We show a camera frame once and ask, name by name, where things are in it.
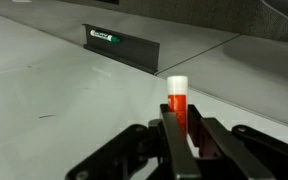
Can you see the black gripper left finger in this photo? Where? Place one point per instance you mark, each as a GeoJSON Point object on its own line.
{"type": "Point", "coordinates": [181, 160]}

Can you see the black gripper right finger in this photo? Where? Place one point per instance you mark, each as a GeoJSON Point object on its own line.
{"type": "Point", "coordinates": [221, 155]}

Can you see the red whiteboard marker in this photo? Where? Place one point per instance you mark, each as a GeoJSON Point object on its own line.
{"type": "Point", "coordinates": [177, 99]}

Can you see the black marker tray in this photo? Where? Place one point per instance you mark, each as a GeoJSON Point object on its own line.
{"type": "Point", "coordinates": [133, 51]}

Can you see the green whiteboard marker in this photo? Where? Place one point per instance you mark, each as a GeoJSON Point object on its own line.
{"type": "Point", "coordinates": [105, 36]}

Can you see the large white whiteboard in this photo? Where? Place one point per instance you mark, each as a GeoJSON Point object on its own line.
{"type": "Point", "coordinates": [59, 102]}

